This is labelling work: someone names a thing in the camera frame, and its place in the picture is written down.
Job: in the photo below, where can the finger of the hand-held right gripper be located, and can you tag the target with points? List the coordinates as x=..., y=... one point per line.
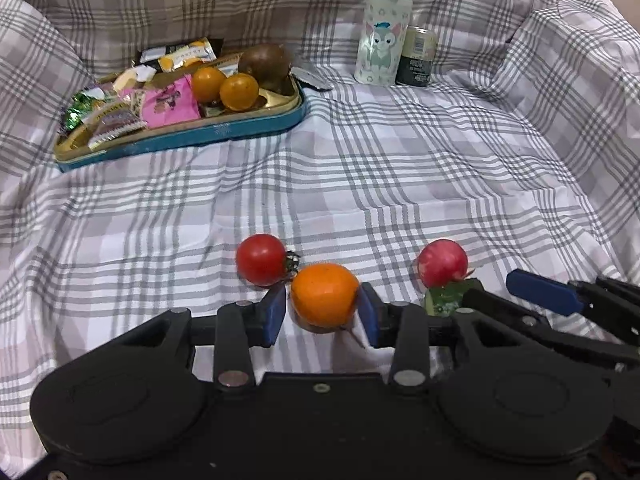
x=542, y=290
x=500, y=305

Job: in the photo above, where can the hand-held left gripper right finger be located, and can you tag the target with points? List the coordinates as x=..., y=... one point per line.
x=369, y=315

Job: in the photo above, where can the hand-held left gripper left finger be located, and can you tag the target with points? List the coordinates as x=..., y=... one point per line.
x=275, y=315

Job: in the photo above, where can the orange tangerine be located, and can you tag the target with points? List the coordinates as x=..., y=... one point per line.
x=325, y=292

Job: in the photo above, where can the green cucumber piece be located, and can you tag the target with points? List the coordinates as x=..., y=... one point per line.
x=442, y=301

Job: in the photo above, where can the red tomato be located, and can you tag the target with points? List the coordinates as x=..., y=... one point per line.
x=260, y=259

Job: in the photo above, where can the red radish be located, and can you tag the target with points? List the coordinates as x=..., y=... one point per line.
x=441, y=262

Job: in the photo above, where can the grey plaid blanket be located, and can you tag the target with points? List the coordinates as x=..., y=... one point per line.
x=400, y=160

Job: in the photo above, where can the blue tin tray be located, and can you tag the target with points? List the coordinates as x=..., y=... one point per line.
x=200, y=135

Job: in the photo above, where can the small orange kumquat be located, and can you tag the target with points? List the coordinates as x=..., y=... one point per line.
x=239, y=91
x=207, y=84

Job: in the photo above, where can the pink snack packet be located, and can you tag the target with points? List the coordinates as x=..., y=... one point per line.
x=167, y=102

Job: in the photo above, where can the silver foil packet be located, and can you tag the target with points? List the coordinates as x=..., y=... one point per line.
x=310, y=76

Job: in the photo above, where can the brown kiwi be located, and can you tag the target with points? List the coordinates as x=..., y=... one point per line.
x=265, y=65

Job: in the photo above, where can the striped snack packet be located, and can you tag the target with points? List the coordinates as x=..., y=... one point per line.
x=112, y=121

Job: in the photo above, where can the dark green can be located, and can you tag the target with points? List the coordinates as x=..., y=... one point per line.
x=416, y=57

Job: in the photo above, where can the white yellow snack packet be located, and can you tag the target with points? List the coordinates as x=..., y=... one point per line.
x=187, y=55

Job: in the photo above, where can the small white wrapper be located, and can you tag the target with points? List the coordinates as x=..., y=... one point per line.
x=135, y=76

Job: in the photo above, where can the white bottle green lid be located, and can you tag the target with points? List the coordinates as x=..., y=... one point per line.
x=380, y=35

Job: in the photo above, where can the green candy wrapper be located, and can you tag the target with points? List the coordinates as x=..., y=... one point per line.
x=77, y=110

